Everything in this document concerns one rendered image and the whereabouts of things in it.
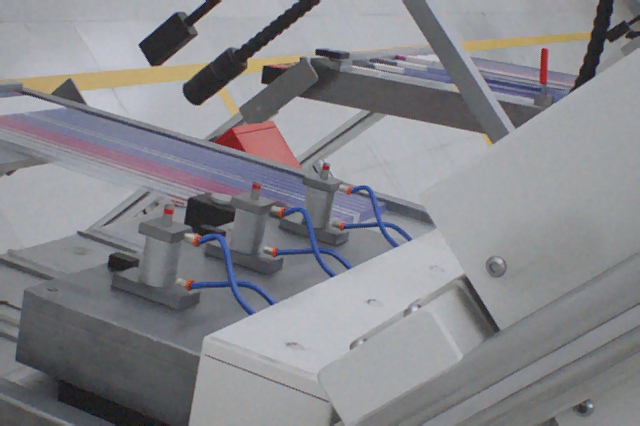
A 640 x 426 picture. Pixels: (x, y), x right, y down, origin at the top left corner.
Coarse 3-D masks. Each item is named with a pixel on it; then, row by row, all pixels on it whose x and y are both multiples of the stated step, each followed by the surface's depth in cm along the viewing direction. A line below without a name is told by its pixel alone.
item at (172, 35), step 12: (180, 12) 92; (168, 24) 92; (180, 24) 91; (156, 36) 93; (168, 36) 92; (180, 36) 92; (192, 36) 92; (144, 48) 93; (156, 48) 93; (168, 48) 92; (180, 48) 93; (156, 60) 93
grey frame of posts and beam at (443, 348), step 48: (576, 288) 50; (624, 288) 47; (384, 336) 52; (432, 336) 51; (480, 336) 53; (528, 336) 49; (576, 336) 49; (624, 336) 48; (336, 384) 54; (384, 384) 53; (432, 384) 52; (480, 384) 51; (576, 384) 49
